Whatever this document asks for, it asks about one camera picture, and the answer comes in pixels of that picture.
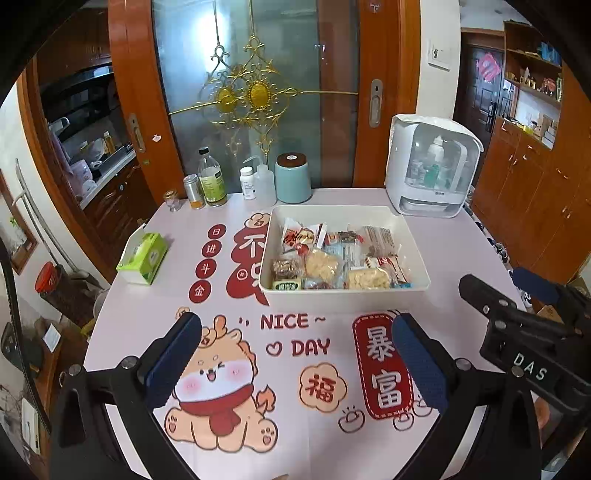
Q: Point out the white plastic storage bin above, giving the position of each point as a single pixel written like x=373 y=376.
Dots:
x=346 y=300

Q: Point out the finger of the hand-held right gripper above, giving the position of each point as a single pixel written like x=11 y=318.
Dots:
x=535 y=284
x=480 y=293

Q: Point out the green tissue box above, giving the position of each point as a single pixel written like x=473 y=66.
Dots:
x=143 y=258

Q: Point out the glass sliding door gold ornament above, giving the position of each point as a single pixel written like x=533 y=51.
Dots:
x=323 y=55

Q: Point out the red lidded jar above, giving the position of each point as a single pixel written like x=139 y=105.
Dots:
x=48 y=278

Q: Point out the dark entry door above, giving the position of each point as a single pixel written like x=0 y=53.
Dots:
x=475 y=106

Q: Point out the black range hood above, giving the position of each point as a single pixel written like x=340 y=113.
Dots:
x=78 y=83

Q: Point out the clear printed snack packet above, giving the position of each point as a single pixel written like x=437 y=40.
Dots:
x=378 y=241

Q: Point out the yellow bottle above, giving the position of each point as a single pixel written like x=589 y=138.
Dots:
x=109 y=143

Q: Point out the white baby bottle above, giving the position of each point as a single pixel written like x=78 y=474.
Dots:
x=436 y=150

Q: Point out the blue box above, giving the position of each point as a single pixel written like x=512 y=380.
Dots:
x=550 y=54

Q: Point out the clear red-edged snack packet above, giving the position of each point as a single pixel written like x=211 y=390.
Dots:
x=390 y=268

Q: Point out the white foil snack packet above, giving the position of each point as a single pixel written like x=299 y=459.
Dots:
x=302 y=236

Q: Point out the small glass jar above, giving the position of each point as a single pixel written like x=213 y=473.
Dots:
x=171 y=202

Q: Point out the wall switch panel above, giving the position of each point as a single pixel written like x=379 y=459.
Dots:
x=439 y=54

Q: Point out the wooden picture frame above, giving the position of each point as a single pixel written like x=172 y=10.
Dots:
x=18 y=240

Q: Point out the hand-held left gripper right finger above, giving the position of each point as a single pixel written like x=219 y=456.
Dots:
x=422 y=364

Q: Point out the mixed nuts snack packet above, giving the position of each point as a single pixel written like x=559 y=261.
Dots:
x=288 y=268

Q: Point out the metal can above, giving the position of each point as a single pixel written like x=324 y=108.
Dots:
x=194 y=191

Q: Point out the pink printed tablecloth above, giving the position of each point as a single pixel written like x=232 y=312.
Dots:
x=138 y=314

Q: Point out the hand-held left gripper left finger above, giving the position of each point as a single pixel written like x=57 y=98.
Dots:
x=173 y=362

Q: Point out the wooden shelf cabinet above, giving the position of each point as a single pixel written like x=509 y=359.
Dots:
x=531 y=194

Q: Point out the white countertop storage cabinet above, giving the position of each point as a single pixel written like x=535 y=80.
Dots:
x=415 y=203

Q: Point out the pink door decoration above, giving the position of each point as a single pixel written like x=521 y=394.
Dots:
x=489 y=68

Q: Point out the white pill bottle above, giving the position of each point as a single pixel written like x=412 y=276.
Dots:
x=248 y=184

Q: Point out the yellow cracker snack packet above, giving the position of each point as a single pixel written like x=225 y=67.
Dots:
x=369 y=279
x=323 y=265

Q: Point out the glass bottle green label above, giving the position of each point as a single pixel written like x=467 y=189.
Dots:
x=212 y=182

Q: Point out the small orange snack packet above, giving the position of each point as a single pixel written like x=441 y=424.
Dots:
x=333 y=237

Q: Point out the light blue snack packet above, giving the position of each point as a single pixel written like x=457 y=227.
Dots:
x=344 y=256

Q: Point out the red dates snack packet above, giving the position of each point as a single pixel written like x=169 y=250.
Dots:
x=317 y=285

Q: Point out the small dark red snack packet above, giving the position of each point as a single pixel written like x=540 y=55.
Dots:
x=353 y=237

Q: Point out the teal canister brown lid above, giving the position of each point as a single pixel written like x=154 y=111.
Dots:
x=293 y=180

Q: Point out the white squeeze bottle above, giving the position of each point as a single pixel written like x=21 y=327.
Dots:
x=264 y=184

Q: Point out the green label snack packet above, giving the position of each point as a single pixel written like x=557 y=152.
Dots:
x=287 y=285

